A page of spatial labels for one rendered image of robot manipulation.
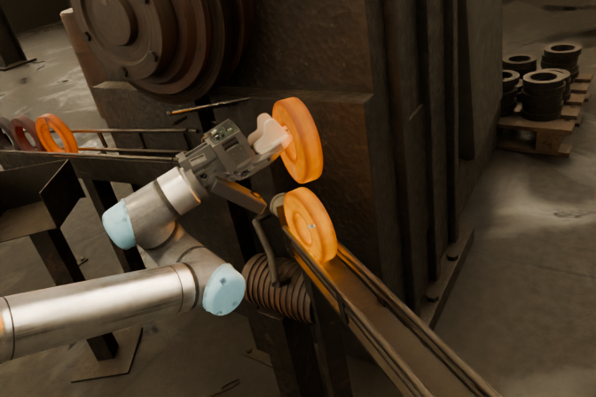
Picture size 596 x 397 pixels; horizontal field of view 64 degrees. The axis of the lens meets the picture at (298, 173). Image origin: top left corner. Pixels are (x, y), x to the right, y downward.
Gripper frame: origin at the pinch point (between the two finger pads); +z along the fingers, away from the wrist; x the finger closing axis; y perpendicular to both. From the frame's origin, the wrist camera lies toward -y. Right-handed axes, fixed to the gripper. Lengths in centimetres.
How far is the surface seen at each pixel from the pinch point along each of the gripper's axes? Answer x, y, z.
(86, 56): 335, -17, -53
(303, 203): -2.9, -12.3, -5.2
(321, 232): -7.3, -16.7, -5.5
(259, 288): 12.6, -36.3, -22.0
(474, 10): 57, -27, 85
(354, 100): 13.6, -8.4, 17.7
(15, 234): 61, -12, -72
